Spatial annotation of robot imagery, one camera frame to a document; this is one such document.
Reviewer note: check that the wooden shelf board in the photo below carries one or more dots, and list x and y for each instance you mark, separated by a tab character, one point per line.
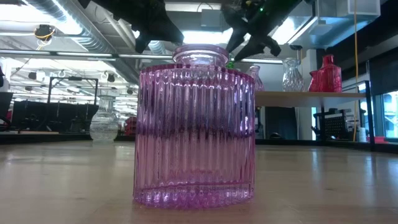
295	99

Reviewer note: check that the red room object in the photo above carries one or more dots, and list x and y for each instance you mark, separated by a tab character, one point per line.
131	126

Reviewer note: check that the green wide-rim glass vase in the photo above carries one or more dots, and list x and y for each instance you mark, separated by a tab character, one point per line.
230	65

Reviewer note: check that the dark room panel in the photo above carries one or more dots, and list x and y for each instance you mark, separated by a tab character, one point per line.
281	123

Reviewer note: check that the black monitor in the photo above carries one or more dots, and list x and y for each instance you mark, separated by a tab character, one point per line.
4	105

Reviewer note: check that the red tray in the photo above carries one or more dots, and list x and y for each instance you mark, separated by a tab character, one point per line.
381	140

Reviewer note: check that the red bottle-shaped glass vase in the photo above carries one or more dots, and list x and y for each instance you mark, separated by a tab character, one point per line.
330	76

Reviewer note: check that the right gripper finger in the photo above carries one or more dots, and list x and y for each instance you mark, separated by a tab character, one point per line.
259	46
237	25

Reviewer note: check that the long ceiling tube light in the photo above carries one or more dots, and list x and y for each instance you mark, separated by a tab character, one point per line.
77	54

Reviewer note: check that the grey ceiling unit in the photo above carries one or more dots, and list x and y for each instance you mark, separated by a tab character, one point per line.
211	18

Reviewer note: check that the black perforated cart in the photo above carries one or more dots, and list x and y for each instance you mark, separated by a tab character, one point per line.
335	126

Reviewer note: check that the black desk row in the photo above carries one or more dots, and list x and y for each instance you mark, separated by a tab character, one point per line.
53	116

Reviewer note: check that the translucent white ceiling box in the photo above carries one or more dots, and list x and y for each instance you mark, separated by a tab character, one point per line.
363	7

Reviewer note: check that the clear textured bulbous vase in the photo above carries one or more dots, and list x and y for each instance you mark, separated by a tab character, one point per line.
104	124

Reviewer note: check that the round black ceiling device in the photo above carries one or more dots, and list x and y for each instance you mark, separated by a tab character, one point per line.
44	32

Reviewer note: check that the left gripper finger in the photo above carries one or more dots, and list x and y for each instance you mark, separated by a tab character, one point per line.
142	42
171	34

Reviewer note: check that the silver rectangular duct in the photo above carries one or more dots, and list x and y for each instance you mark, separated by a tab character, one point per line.
329	31

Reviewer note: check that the clear cut-glass vase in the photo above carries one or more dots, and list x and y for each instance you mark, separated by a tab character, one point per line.
292	76

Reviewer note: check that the white roll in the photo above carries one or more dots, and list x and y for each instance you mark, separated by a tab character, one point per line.
362	134

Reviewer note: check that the pink swirl glass vase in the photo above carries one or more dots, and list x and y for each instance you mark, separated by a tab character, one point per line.
256	82

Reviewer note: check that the pink ribbed squat glass jar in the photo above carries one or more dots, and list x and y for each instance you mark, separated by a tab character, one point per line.
196	140

